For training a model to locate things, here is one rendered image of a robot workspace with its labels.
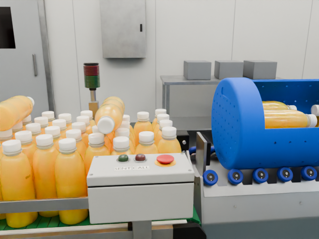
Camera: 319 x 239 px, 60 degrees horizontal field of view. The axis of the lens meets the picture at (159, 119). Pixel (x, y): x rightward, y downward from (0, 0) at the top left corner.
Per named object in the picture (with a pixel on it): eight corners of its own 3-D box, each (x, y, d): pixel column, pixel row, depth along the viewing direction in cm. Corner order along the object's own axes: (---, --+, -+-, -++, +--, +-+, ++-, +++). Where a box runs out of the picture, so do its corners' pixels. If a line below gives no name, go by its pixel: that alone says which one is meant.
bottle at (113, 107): (126, 116, 87) (123, 135, 69) (104, 119, 87) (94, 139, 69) (122, 94, 85) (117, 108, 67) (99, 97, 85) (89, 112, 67)
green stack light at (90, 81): (99, 87, 112) (98, 76, 111) (83, 88, 111) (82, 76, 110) (101, 86, 118) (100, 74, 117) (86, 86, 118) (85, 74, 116)
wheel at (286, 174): (294, 167, 81) (290, 168, 83) (278, 164, 81) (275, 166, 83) (294, 182, 80) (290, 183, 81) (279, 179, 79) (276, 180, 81)
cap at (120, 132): (127, 140, 73) (127, 133, 72) (113, 139, 73) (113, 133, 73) (130, 135, 77) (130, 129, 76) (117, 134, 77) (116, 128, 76)
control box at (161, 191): (193, 218, 54) (194, 170, 52) (89, 225, 53) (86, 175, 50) (183, 192, 64) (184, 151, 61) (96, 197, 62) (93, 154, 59)
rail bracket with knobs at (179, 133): (190, 162, 105) (190, 136, 102) (171, 162, 104) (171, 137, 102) (184, 152, 115) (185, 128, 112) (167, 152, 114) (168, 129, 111)
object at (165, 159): (175, 165, 55) (175, 160, 54) (157, 166, 54) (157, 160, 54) (173, 158, 58) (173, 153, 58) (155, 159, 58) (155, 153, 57)
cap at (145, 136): (136, 140, 73) (136, 133, 72) (150, 138, 74) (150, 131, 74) (142, 144, 69) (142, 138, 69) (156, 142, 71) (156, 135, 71)
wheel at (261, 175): (269, 168, 81) (266, 170, 82) (254, 165, 81) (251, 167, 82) (269, 183, 79) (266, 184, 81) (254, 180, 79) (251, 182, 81)
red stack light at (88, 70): (98, 75, 111) (98, 65, 110) (82, 76, 110) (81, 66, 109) (100, 74, 117) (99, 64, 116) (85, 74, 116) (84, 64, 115)
